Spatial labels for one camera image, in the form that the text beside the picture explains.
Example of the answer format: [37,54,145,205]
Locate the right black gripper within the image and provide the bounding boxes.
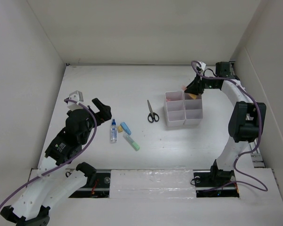
[184,71,218,96]

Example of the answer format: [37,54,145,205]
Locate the orange yellow-capped highlighter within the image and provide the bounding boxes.
[181,86,197,99]

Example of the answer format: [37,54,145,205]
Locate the blue spray bottle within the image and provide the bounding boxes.
[110,119,117,143]

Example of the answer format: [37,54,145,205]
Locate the green highlighter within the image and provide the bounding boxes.
[123,133,140,151]

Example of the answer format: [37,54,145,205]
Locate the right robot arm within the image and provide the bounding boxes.
[184,60,266,192]

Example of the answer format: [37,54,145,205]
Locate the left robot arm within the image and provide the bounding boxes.
[0,97,112,226]

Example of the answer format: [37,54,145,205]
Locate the white six-slot organizer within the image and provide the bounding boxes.
[164,91,203,127]

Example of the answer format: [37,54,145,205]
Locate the white foam front block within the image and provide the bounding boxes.
[109,169,196,200]

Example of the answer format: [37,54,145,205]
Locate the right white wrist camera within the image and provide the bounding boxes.
[195,61,206,71]

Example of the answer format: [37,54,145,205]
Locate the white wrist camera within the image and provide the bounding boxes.
[195,61,206,71]
[68,90,83,102]

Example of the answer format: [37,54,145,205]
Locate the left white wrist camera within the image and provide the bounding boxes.
[68,90,83,102]

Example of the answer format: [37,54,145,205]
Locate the black handled scissors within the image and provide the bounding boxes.
[147,100,159,123]

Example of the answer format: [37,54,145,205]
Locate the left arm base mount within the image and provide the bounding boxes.
[65,162,111,198]

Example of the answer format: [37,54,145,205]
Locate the aluminium side rail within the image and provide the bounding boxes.
[226,61,265,168]

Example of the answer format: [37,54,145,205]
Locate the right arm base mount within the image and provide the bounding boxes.
[191,171,240,198]

